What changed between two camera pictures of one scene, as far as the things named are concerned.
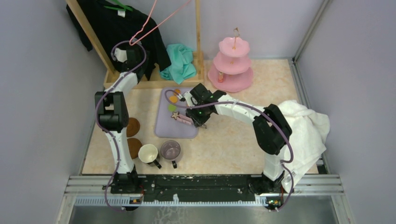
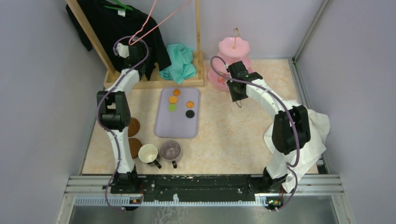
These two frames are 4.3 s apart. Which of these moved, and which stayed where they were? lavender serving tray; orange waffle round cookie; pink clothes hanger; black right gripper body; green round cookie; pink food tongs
Moved: black right gripper body; pink food tongs
Stayed: orange waffle round cookie; green round cookie; pink clothes hanger; lavender serving tray
